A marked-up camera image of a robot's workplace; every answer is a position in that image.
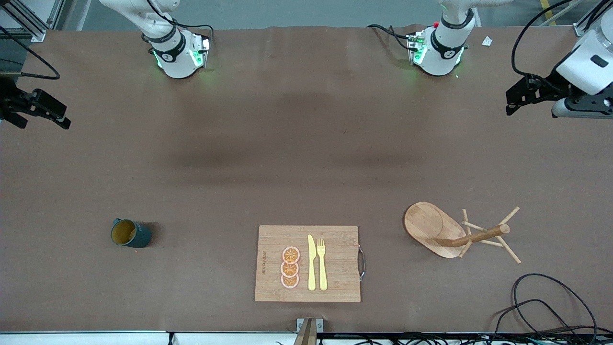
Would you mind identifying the teal cup with handle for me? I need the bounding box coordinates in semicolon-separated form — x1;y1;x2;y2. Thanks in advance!
111;218;152;249

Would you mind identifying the wooden cup rack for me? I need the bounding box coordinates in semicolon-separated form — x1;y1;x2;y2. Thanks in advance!
404;202;522;264

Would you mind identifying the yellow plastic fork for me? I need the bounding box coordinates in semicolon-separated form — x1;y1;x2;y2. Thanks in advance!
317;238;328;291

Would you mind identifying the yellow plastic knife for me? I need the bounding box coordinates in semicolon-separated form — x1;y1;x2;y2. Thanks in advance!
307;234;317;291

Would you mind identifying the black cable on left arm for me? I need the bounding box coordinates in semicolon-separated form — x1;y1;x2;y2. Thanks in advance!
511;0;611;92

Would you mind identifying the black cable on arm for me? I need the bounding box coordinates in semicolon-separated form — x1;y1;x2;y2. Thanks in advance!
0;26;61;80
511;0;611;92

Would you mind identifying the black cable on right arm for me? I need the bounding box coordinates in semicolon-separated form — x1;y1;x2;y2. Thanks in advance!
0;26;61;80

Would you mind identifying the aluminium frame profile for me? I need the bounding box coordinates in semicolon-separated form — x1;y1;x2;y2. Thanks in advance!
0;0;65;43
573;0;613;37

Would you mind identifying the black left base cable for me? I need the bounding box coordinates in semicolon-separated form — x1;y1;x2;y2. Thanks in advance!
367;24;415;50

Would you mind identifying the black looped table cable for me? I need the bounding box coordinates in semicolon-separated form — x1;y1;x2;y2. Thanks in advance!
511;273;599;338
492;299;582;338

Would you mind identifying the bamboo cutting board, metal handle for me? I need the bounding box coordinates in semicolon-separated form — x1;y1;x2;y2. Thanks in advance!
254;225;366;303

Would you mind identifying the black cable along table edge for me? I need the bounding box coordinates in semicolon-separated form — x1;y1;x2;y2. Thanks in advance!
326;332;613;345

